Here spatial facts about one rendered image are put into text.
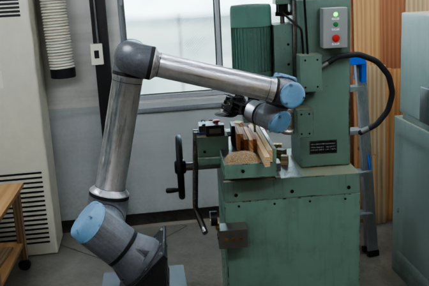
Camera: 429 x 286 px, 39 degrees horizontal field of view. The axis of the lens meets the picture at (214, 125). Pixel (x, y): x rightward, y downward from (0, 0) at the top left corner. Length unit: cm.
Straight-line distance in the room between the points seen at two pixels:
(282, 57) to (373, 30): 156
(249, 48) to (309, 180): 60
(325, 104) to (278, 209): 49
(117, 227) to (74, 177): 201
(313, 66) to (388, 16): 171
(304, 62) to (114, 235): 101
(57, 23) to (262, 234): 186
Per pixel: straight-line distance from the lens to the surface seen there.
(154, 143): 403
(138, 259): 213
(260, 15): 253
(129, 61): 205
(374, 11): 405
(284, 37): 257
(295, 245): 265
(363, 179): 359
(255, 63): 254
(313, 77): 249
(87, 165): 408
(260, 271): 268
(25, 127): 375
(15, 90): 372
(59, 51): 376
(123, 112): 219
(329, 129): 263
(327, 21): 249
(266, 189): 254
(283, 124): 227
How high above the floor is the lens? 161
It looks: 13 degrees down
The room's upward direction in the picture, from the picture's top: 3 degrees counter-clockwise
